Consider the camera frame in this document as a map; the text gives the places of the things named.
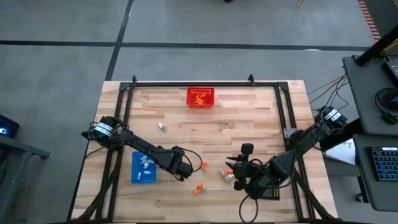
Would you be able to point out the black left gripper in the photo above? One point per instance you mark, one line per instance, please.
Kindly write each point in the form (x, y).
(175, 163)

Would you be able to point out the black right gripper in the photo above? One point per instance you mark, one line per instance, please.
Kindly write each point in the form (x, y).
(252, 174)

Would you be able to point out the red plastic basket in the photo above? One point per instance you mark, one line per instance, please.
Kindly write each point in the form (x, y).
(210, 102)

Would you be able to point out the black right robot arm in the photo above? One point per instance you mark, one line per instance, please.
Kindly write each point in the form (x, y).
(304, 146)

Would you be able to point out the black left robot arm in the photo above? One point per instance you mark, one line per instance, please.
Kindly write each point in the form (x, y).
(140, 144)

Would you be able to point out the blue plastic basket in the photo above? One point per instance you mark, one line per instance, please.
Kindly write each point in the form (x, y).
(136, 165)

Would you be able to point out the black plastic basket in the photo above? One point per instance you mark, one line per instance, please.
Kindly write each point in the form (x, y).
(275, 193)

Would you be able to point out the black table clamp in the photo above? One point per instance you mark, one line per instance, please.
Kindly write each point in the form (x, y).
(251, 78)
(134, 79)

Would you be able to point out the white paper sheet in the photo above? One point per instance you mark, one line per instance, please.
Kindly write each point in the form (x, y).
(342, 152)

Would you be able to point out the black caster wheel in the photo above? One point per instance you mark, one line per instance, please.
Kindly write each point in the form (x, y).
(359, 197)

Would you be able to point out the grey desk with keyboard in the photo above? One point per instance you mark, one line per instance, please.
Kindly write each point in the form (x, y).
(365, 186)

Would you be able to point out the black backlit keyboard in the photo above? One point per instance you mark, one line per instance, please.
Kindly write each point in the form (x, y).
(385, 163)

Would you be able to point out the grey metal cart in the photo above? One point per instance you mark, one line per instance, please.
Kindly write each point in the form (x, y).
(18, 149)

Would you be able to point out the black computer with blue light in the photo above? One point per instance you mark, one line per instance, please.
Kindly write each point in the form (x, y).
(9, 124)

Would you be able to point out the black stand pole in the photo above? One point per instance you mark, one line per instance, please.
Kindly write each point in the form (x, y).
(373, 49)

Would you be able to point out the black laptop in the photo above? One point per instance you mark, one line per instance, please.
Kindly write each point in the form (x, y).
(392, 70)

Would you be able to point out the orange striped floor tape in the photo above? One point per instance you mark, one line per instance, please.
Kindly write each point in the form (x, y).
(370, 21)

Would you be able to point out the silver mounting bracket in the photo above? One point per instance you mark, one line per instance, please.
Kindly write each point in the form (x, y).
(289, 133)

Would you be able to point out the black aluminium table frame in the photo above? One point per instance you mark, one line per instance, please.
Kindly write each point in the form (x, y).
(202, 84)

